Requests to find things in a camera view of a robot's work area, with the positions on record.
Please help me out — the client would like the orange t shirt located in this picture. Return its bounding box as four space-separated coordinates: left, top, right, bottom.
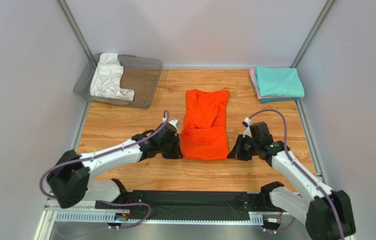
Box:
180 89 230 161

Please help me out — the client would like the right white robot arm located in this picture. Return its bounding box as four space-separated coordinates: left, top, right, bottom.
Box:
227 118 357 240

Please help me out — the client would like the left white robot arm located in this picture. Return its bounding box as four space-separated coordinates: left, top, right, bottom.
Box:
41 123 183 209

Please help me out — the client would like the dark teal folded t shirt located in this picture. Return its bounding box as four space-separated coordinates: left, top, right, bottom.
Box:
259 97 299 104

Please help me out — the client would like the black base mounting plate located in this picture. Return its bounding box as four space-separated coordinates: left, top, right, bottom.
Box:
95 189 275 221

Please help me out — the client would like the clear plastic bin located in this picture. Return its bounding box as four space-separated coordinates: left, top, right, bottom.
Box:
73 53 163 109

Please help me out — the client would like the pink folded t shirt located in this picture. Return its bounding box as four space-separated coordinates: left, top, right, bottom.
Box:
249 69 295 100

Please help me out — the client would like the white t shirt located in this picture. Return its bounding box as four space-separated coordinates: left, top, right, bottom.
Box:
90 52 135 101

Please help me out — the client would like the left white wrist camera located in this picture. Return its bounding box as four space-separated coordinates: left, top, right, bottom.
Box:
162 117 180 133

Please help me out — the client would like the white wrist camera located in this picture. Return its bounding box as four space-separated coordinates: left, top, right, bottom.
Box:
162 117 180 133
242 117 252 137

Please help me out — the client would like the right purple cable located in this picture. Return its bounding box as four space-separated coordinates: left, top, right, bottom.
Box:
246 108 346 240

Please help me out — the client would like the purple cable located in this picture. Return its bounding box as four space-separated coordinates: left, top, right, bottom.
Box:
38 109 170 231
246 108 346 240

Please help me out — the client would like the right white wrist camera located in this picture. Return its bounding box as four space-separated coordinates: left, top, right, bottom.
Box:
242 117 252 137

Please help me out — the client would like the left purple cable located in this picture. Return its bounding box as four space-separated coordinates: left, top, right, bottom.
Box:
38 109 170 231

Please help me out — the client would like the aluminium frame rail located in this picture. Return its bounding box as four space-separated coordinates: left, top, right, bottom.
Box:
33 188 355 240

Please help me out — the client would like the right corner aluminium post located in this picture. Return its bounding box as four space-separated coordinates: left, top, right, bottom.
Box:
291 0 337 68

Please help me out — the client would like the corner aluminium post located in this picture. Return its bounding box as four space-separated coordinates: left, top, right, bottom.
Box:
291 0 337 68
56 0 93 61

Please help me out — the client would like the left corner aluminium post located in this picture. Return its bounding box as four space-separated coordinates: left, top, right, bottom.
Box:
56 0 93 61

